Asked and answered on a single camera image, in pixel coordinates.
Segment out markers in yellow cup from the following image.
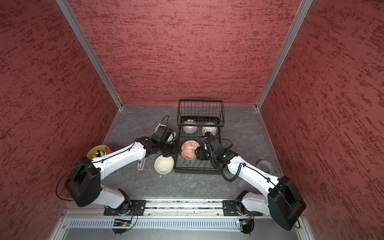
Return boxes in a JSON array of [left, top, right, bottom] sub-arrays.
[[94, 147, 110, 157]]

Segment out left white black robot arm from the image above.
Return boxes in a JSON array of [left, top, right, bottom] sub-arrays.
[[64, 137, 178, 216]]

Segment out aluminium front rail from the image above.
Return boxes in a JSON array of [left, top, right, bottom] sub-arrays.
[[61, 197, 307, 218]]

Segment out orange pattern bowl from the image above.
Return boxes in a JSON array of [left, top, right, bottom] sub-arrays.
[[181, 140, 200, 161]]

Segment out black wire dish rack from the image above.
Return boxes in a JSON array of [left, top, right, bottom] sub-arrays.
[[174, 99, 225, 175]]

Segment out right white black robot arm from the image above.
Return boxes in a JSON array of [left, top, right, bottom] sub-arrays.
[[197, 136, 306, 231]]

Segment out yellow cup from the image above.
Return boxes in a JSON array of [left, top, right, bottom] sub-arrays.
[[87, 145, 112, 159]]

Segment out blue triangle pattern bowl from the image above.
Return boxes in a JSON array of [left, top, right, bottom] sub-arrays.
[[201, 122, 219, 136]]

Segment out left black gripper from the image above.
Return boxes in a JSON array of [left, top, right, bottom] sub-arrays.
[[158, 140, 183, 157]]

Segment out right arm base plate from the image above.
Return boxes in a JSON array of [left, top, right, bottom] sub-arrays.
[[223, 200, 263, 217]]

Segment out grey tape roll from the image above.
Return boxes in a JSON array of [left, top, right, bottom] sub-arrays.
[[256, 159, 275, 175]]

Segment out pink striped bowl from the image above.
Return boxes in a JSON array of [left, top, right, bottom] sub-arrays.
[[182, 119, 199, 134]]

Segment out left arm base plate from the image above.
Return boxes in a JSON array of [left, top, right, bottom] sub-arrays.
[[104, 200, 147, 217]]

